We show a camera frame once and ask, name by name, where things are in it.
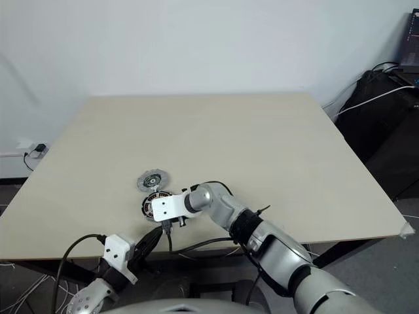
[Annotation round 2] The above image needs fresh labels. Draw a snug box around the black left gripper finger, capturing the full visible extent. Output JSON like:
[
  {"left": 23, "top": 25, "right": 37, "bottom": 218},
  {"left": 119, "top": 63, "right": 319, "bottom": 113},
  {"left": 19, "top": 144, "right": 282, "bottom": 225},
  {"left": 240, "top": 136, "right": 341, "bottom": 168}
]
[
  {"left": 137, "top": 228, "right": 162, "bottom": 251},
  {"left": 141, "top": 233, "right": 161, "bottom": 263}
]

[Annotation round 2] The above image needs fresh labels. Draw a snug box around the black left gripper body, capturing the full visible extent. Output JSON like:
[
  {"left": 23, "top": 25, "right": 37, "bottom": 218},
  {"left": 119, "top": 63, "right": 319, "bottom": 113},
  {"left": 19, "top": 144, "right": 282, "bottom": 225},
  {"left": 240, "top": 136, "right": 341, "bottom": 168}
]
[{"left": 130, "top": 241, "right": 147, "bottom": 273}]

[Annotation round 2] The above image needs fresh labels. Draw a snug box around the round motor housing with stator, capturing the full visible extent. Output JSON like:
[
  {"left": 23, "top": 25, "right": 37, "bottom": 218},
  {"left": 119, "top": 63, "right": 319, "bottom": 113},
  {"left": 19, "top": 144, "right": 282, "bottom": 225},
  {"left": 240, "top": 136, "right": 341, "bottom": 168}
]
[{"left": 141, "top": 190, "right": 174, "bottom": 224}]

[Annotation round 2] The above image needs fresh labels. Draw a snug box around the grey round motor lid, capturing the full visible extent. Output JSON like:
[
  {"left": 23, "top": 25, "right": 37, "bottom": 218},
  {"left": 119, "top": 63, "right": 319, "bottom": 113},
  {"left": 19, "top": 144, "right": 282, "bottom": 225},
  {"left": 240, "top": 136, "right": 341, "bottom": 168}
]
[{"left": 136, "top": 168, "right": 168, "bottom": 193}]

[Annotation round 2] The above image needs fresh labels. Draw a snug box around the white power strip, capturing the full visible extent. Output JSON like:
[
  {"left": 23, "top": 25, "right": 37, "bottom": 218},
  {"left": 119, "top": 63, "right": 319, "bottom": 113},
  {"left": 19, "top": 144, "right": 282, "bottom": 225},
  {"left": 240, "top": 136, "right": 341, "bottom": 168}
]
[{"left": 0, "top": 139, "right": 50, "bottom": 160}]

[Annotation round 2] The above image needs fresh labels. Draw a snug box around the black bag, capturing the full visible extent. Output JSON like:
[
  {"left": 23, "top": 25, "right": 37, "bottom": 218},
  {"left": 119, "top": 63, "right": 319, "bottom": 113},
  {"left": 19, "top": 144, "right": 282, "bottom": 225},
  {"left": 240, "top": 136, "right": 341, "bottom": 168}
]
[{"left": 335, "top": 69, "right": 419, "bottom": 200}]

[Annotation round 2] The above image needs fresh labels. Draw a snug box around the dark monitor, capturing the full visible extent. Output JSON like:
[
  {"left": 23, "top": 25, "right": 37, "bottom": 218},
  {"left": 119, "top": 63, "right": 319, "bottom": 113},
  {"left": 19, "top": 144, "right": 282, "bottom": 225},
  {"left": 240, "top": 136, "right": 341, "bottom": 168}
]
[{"left": 398, "top": 11, "right": 419, "bottom": 75}]

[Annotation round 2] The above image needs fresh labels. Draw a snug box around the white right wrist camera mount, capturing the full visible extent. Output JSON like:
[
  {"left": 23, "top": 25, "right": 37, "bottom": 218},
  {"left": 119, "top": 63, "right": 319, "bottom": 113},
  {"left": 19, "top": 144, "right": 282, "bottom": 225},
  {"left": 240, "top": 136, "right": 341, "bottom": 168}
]
[{"left": 151, "top": 193, "right": 198, "bottom": 224}]

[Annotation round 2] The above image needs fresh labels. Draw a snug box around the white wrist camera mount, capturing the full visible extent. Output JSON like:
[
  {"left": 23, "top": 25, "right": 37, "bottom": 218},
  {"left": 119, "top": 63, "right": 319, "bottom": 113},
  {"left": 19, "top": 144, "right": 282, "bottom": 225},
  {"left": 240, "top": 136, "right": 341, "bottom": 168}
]
[
  {"left": 151, "top": 193, "right": 198, "bottom": 224},
  {"left": 103, "top": 233, "right": 139, "bottom": 284}
]

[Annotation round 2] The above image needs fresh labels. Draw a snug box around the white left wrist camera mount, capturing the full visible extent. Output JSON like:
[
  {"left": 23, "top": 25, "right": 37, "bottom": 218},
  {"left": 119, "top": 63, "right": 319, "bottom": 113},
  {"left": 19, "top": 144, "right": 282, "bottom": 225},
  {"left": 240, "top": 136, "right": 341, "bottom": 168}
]
[{"left": 103, "top": 233, "right": 139, "bottom": 284}]

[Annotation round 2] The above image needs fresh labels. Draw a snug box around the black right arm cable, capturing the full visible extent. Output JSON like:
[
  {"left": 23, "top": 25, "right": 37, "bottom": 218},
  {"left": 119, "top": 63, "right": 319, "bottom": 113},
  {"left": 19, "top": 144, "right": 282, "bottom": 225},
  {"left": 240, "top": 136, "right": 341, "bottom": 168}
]
[{"left": 162, "top": 181, "right": 272, "bottom": 304}]

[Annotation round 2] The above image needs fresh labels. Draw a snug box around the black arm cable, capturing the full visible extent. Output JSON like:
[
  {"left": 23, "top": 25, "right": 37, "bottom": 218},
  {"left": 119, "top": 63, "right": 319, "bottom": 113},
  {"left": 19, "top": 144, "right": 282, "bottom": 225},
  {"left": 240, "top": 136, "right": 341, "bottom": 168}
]
[
  {"left": 162, "top": 181, "right": 272, "bottom": 304},
  {"left": 52, "top": 233, "right": 107, "bottom": 314}
]

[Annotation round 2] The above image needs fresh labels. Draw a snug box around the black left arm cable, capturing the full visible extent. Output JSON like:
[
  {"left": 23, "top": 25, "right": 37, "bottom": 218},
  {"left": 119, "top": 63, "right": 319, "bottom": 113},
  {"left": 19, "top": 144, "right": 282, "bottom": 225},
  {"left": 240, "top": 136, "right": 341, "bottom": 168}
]
[{"left": 52, "top": 233, "right": 107, "bottom": 314}]

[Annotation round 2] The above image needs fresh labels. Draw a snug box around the white floor cable tangle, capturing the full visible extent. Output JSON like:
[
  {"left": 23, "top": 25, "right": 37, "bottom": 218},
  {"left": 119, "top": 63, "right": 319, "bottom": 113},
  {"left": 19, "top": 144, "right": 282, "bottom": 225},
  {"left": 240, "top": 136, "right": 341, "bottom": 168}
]
[{"left": 0, "top": 261, "right": 79, "bottom": 314}]

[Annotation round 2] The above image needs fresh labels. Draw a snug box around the black adapter cable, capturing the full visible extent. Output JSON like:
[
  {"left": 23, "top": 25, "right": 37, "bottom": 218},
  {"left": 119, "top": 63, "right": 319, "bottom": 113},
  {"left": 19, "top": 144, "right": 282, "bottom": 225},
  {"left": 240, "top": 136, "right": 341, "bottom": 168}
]
[{"left": 23, "top": 150, "right": 37, "bottom": 172}]

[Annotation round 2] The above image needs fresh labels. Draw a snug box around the black table frame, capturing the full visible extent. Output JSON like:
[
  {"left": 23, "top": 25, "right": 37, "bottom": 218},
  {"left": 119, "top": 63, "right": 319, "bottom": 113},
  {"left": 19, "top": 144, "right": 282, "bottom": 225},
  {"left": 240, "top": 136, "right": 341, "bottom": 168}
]
[{"left": 0, "top": 240, "right": 373, "bottom": 287}]

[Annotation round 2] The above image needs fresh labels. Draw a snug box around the black cable loop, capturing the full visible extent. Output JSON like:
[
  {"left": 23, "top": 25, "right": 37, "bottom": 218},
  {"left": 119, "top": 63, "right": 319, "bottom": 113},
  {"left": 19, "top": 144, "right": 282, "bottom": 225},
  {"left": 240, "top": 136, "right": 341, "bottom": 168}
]
[{"left": 372, "top": 61, "right": 399, "bottom": 71}]

